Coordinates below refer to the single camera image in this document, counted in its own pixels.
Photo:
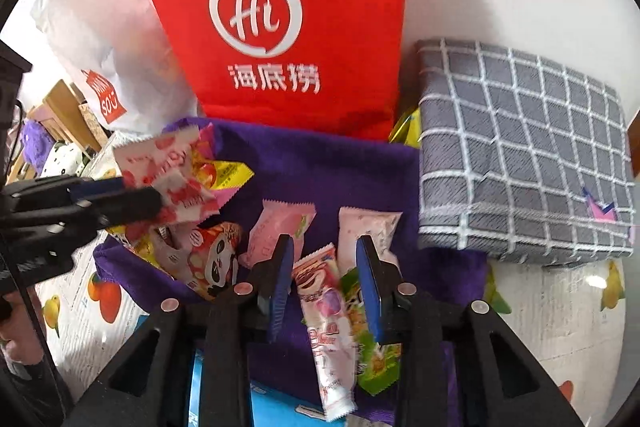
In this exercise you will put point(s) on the white plush toy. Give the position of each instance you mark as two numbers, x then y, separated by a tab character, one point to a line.
62	162

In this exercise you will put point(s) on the green snack packet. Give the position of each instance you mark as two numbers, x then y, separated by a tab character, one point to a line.
372	357

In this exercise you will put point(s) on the yellow snack packet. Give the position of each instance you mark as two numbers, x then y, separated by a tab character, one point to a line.
230	174

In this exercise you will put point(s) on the long pink white snack packet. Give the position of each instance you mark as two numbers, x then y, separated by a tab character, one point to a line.
325	332

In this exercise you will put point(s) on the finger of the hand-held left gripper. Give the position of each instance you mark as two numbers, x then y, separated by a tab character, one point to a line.
95	188
132	207

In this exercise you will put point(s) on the blue tissue pack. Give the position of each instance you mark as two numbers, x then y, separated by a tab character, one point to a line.
272	407

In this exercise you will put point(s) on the person's left hand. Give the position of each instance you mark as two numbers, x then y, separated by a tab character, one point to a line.
12	342

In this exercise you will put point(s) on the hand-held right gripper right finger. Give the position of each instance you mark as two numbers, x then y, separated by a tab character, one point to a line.
369	292

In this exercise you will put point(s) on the yellow foil packet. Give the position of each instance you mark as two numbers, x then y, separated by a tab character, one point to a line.
407	129

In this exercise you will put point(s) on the purple towel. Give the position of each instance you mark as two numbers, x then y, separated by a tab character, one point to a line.
320	172

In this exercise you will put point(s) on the pink panda snack bag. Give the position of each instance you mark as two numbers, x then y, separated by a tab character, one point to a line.
210	257

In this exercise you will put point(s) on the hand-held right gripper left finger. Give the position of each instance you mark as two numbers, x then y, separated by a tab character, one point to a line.
281	287

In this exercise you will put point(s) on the fruit printed bed sheet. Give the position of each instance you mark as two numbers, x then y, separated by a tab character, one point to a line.
540	332

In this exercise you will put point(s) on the person's left forearm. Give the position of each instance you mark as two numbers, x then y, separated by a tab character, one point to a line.
35	389

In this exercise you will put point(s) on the wooden shelf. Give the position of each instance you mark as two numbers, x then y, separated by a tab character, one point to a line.
62	99

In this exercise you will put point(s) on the white plastic shopping bag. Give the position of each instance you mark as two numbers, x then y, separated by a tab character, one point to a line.
100	22

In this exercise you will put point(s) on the purple plush toy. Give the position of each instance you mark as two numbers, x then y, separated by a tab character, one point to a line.
35	147

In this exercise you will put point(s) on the white red strawberry snack packet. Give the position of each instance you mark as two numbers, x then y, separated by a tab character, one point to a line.
170	167

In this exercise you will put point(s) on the pale pink white packet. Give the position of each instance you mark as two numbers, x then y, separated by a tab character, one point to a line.
367	222

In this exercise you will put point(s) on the wooden door frame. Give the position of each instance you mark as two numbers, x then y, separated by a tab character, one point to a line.
635	142

